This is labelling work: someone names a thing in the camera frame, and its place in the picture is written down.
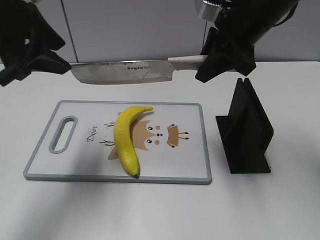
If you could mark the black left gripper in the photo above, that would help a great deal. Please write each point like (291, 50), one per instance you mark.
(18, 24)

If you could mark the yellow plastic banana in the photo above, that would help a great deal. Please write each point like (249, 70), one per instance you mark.
(122, 138)

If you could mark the black knife stand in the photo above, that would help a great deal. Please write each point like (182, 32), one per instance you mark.
(245, 131)

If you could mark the knife with white handle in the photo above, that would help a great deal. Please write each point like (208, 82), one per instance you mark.
(134, 72)

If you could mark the white cutting board grey rim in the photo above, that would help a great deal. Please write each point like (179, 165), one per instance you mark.
(77, 144)

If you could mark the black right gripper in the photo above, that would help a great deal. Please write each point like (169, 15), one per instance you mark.
(239, 27)

